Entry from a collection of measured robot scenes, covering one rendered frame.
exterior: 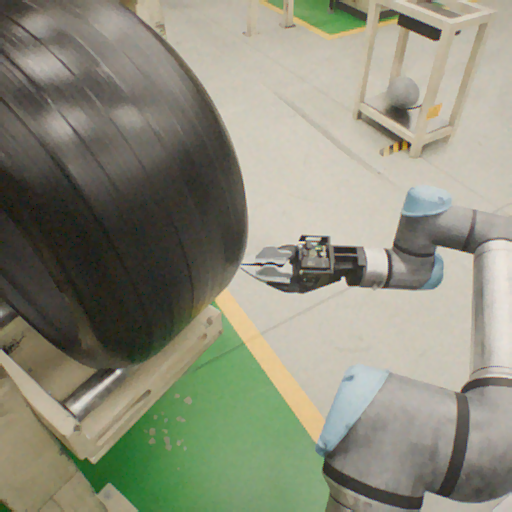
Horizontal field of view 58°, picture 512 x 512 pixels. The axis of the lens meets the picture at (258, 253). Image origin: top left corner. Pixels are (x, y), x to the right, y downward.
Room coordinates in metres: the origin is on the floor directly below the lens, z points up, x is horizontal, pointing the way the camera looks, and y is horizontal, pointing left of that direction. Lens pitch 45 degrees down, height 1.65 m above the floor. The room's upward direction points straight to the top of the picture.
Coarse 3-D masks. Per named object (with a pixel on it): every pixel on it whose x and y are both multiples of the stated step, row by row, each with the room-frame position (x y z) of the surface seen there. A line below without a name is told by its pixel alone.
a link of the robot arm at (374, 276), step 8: (368, 248) 0.59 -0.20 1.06; (376, 248) 0.60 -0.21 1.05; (368, 256) 0.57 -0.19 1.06; (376, 256) 0.57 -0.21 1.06; (384, 256) 0.57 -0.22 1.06; (368, 264) 0.56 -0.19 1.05; (376, 264) 0.56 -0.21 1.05; (384, 264) 0.56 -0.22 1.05; (368, 272) 0.55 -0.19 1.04; (376, 272) 0.55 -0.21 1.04; (384, 272) 0.55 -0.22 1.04; (368, 280) 0.54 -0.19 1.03; (376, 280) 0.54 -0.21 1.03; (384, 280) 0.54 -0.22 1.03; (376, 288) 0.54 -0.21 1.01
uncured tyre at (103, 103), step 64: (0, 0) 0.59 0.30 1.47; (64, 0) 0.61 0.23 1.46; (0, 64) 0.47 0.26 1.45; (64, 64) 0.50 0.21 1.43; (128, 64) 0.53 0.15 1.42; (0, 128) 0.42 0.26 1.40; (64, 128) 0.43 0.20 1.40; (128, 128) 0.46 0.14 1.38; (192, 128) 0.51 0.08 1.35; (0, 192) 0.39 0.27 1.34; (64, 192) 0.38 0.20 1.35; (128, 192) 0.41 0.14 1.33; (192, 192) 0.46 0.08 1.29; (0, 256) 0.64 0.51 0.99; (64, 256) 0.35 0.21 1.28; (128, 256) 0.37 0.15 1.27; (192, 256) 0.42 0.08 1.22; (64, 320) 0.54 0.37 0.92; (128, 320) 0.34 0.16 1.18
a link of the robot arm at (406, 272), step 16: (400, 256) 0.57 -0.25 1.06; (416, 256) 0.56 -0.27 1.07; (432, 256) 0.57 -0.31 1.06; (400, 272) 0.55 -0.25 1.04; (416, 272) 0.55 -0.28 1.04; (432, 272) 0.56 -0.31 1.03; (384, 288) 0.55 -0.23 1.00; (400, 288) 0.55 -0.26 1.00; (416, 288) 0.55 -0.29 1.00; (432, 288) 0.55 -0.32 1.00
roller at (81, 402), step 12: (96, 372) 0.42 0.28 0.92; (108, 372) 0.42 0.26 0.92; (120, 372) 0.43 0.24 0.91; (132, 372) 0.44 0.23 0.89; (84, 384) 0.40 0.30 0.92; (96, 384) 0.40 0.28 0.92; (108, 384) 0.40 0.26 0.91; (72, 396) 0.38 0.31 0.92; (84, 396) 0.38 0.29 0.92; (96, 396) 0.38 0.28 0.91; (72, 408) 0.36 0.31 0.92; (84, 408) 0.36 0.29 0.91
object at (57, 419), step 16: (0, 352) 0.45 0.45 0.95; (16, 368) 0.41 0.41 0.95; (16, 384) 0.38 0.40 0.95; (32, 384) 0.38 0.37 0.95; (32, 400) 0.36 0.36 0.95; (48, 400) 0.36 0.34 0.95; (48, 416) 0.33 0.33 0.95; (64, 416) 0.33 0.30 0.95; (64, 432) 0.30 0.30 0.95; (80, 432) 0.31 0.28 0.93; (80, 448) 0.30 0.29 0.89
